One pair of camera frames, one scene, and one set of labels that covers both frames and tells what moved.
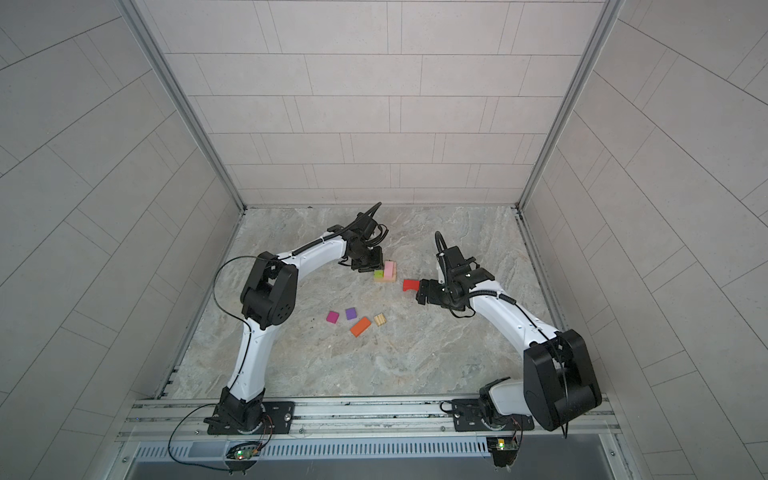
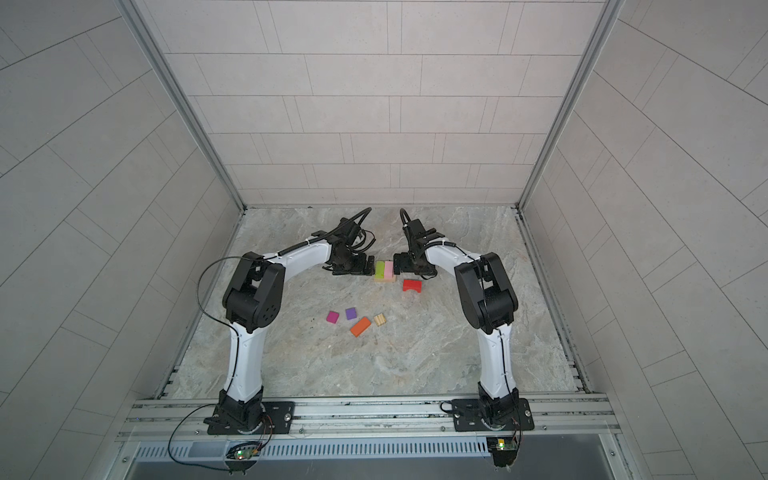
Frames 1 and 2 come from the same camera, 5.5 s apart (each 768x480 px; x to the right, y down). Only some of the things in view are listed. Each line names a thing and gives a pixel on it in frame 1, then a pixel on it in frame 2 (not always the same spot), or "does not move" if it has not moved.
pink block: [390, 270] does not move
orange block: [360, 327] does not move
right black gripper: [432, 293] → [428, 271]
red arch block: [410, 285] does not move
